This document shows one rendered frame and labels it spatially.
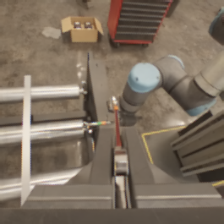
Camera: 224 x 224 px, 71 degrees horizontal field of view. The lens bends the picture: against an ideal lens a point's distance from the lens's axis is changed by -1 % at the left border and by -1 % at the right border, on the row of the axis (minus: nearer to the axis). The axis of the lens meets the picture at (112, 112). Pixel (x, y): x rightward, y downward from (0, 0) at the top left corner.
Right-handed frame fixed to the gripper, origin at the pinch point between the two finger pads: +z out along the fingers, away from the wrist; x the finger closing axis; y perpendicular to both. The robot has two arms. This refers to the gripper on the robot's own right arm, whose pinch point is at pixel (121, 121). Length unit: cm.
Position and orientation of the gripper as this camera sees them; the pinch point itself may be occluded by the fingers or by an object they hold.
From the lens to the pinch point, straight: 77.2
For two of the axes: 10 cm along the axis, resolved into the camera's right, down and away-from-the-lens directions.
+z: -1.7, 4.8, 8.6
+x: -1.9, -8.8, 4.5
